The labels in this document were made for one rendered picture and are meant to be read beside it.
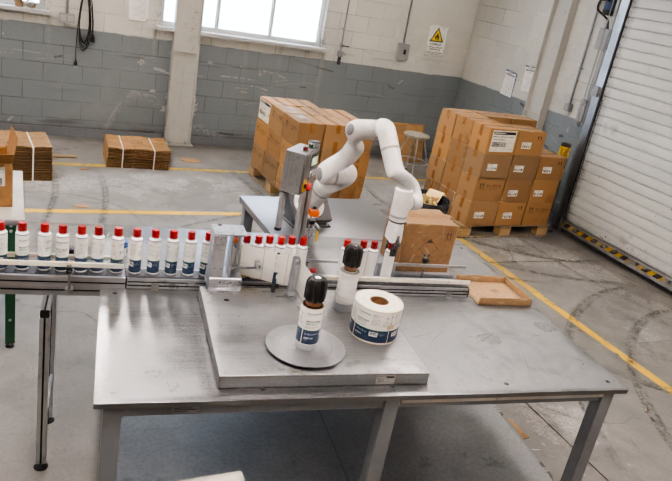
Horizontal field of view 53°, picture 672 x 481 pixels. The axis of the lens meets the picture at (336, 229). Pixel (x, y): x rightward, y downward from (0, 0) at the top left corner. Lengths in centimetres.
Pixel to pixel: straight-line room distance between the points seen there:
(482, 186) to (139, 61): 410
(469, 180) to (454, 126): 62
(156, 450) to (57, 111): 567
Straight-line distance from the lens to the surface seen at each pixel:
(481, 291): 357
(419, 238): 348
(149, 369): 247
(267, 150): 707
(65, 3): 803
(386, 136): 318
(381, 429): 265
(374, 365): 258
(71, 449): 345
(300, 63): 869
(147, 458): 306
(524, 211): 727
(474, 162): 672
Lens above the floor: 220
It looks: 20 degrees down
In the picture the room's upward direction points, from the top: 11 degrees clockwise
